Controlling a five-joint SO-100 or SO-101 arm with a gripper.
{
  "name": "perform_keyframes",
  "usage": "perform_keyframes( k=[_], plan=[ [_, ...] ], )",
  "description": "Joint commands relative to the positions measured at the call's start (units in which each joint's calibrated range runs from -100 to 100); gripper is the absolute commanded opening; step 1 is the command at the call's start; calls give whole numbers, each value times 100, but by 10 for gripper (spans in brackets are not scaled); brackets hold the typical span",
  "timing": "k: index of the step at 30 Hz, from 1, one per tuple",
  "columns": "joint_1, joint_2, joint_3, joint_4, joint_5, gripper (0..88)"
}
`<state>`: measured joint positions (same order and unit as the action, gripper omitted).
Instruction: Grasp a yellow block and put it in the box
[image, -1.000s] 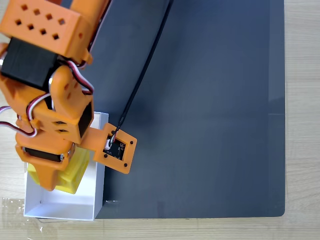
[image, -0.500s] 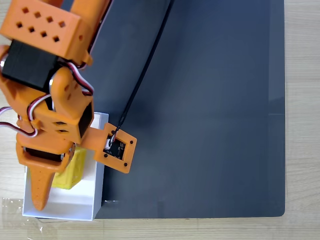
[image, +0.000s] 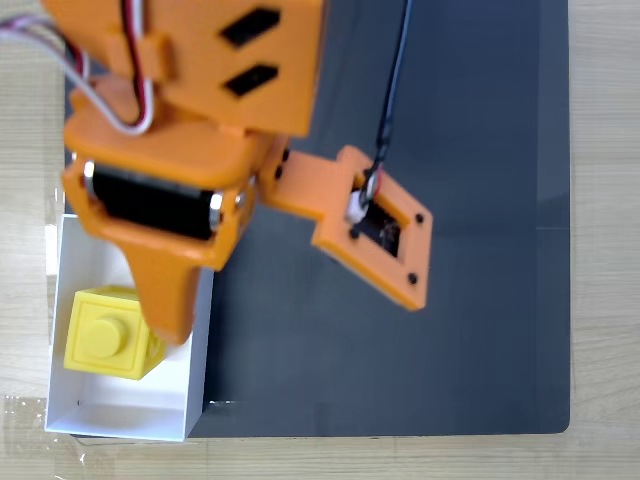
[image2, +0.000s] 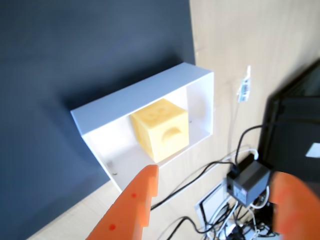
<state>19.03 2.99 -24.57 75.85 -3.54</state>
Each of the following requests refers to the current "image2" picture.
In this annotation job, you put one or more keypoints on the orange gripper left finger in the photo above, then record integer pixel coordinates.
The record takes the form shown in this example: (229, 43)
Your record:
(130, 207)

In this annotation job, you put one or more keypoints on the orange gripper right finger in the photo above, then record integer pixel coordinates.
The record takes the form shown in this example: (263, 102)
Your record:
(297, 207)

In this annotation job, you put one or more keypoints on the yellow cube block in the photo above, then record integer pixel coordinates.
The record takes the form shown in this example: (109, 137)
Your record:
(162, 130)

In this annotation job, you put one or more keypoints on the white open box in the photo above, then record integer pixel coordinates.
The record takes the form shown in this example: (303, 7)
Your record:
(140, 95)

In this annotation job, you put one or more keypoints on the black power adapter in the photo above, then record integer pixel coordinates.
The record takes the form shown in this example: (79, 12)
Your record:
(250, 182)

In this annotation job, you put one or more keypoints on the black monitor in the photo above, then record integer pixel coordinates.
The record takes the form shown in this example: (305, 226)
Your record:
(290, 125)

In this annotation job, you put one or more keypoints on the dark grey table mat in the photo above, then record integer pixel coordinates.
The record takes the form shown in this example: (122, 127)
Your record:
(62, 75)

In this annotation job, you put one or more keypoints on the white rectangular floor outlet frame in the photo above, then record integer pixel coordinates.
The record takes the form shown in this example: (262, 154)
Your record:
(208, 202)

